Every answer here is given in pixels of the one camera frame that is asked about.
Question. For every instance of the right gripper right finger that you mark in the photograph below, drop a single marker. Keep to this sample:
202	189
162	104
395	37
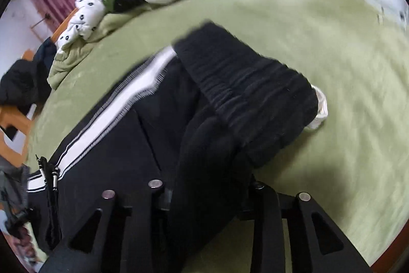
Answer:
316	242

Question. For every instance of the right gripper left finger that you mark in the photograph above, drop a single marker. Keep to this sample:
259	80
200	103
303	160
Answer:
118	233

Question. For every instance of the black pants white stripe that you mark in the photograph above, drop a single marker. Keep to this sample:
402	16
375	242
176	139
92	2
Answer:
177	138

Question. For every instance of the green plush bed sheet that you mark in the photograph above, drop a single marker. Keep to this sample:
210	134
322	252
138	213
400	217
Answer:
355	165

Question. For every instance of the grey denim jeans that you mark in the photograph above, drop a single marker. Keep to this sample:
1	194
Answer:
14	187

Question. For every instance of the black jacket on headboard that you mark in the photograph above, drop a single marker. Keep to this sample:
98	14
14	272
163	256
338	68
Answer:
25	83

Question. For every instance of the navy blue garment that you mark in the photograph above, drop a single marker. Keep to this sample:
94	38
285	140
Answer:
45	53

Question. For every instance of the wooden bed frame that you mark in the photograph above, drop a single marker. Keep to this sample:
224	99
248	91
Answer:
11	116

